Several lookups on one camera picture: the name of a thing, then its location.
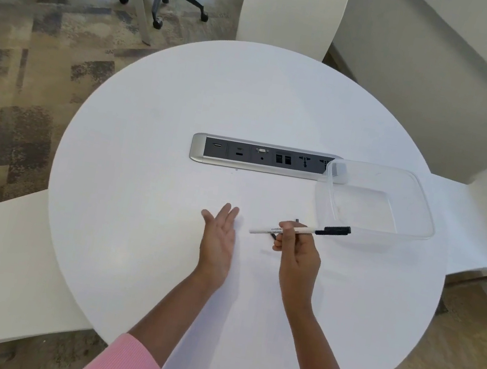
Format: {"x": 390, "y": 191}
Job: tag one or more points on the person's right fingers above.
{"x": 283, "y": 239}

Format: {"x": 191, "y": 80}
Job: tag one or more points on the white marker with black cap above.
{"x": 264, "y": 230}

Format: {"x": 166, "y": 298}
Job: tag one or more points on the person's left forearm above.
{"x": 166, "y": 322}

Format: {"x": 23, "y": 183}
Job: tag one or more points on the silver table socket panel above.
{"x": 248, "y": 155}

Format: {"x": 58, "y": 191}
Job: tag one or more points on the clear plastic container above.
{"x": 362, "y": 205}

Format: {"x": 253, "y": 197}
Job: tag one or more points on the person's left hand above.
{"x": 216, "y": 247}

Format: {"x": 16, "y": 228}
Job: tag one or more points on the person's right hand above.
{"x": 300, "y": 265}

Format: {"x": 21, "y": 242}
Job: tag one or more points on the person's right forearm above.
{"x": 311, "y": 349}

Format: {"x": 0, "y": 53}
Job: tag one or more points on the person's left thumb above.
{"x": 207, "y": 215}

